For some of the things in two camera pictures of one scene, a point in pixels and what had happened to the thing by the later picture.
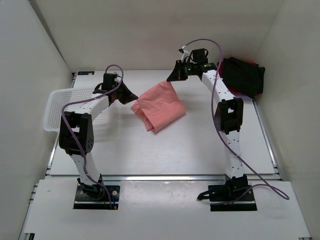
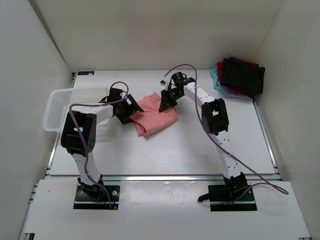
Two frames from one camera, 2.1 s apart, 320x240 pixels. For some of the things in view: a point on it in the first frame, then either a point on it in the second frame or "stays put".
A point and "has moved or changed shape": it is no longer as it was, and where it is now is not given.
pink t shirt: [158, 106] has moved or changed shape
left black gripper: [129, 97] -> [132, 109]
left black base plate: [94, 197] stays put
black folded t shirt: [242, 77] stays put
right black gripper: [177, 75] -> [165, 102]
